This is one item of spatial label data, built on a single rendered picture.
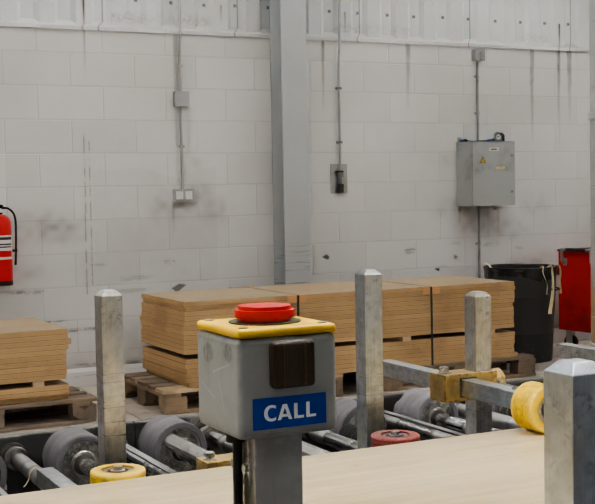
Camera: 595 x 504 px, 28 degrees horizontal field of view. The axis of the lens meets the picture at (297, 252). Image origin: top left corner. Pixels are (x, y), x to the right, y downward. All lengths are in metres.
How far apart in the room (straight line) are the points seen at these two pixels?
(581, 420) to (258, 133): 7.83
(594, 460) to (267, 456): 0.27
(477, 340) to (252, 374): 1.47
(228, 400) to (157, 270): 7.64
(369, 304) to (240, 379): 1.33
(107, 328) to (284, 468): 1.11
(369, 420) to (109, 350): 0.49
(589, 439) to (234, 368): 0.30
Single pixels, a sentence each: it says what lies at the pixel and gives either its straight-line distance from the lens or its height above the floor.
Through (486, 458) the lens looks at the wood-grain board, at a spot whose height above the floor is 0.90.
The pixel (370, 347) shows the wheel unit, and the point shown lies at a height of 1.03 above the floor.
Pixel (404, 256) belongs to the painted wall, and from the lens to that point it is 9.26.
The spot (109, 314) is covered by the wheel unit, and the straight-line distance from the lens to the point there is 1.88.
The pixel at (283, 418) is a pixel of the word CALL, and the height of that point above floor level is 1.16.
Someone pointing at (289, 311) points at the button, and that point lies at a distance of 0.78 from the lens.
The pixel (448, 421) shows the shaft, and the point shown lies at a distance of 2.60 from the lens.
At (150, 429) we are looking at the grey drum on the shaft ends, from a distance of 2.42.
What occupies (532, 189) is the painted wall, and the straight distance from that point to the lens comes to 9.94.
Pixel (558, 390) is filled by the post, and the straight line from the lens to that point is 0.93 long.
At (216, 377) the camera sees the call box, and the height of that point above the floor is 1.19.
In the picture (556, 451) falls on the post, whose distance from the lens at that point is 0.94.
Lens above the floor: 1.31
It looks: 3 degrees down
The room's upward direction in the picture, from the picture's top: 1 degrees counter-clockwise
